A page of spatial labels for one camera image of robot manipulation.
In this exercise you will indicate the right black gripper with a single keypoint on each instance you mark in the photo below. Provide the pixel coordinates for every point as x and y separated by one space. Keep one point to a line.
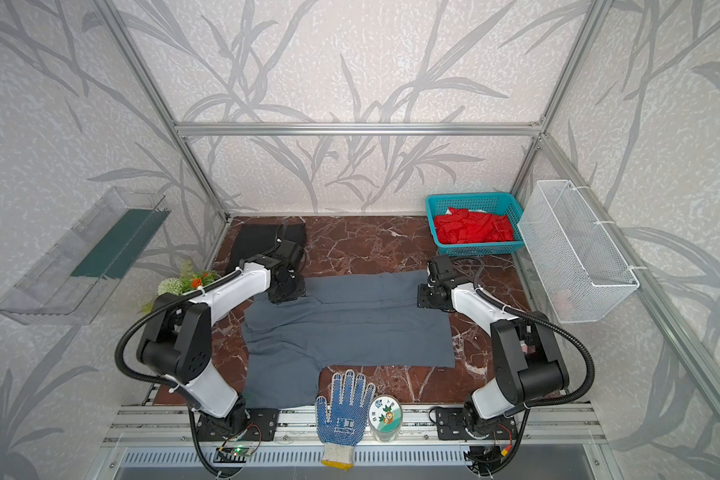
428 297

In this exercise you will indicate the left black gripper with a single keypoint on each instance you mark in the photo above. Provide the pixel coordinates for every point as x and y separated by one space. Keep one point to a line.
287 291

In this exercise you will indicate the grey t shirt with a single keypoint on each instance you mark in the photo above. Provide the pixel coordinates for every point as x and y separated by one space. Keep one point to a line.
365 320

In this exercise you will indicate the teal plastic basket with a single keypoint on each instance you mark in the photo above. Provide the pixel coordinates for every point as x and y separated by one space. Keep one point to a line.
498 203

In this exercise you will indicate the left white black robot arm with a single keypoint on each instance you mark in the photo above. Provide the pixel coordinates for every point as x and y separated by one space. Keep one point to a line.
172 344

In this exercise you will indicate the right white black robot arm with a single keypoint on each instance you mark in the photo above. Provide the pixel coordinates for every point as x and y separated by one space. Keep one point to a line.
528 363

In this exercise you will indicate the folded black t shirt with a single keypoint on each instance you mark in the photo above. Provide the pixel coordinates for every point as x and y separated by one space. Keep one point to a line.
255 239

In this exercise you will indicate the red t shirt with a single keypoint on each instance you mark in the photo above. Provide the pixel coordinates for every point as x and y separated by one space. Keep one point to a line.
463 226

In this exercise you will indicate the potted artificial flower plant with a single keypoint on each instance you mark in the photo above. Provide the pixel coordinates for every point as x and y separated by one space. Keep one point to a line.
188 280

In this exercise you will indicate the round tin with cartoon label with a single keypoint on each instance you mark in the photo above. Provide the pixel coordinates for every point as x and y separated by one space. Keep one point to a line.
385 418

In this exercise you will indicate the blue dotted work glove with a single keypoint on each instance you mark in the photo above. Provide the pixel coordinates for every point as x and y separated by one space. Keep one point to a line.
343 414

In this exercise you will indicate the green circuit board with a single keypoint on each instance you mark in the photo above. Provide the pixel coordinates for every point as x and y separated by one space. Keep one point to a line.
236 454

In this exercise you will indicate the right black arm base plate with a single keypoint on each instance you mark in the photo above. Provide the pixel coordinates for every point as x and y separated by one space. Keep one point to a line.
465 424

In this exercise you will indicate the white wire mesh basket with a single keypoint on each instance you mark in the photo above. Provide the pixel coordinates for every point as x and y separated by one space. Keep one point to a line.
584 274

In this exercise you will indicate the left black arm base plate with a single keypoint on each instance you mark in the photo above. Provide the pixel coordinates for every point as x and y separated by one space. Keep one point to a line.
242 424

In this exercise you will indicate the aluminium front rail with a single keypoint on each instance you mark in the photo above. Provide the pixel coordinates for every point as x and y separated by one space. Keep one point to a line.
170 426

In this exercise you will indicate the clear plastic wall shelf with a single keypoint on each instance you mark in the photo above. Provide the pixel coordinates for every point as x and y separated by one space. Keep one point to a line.
71 283

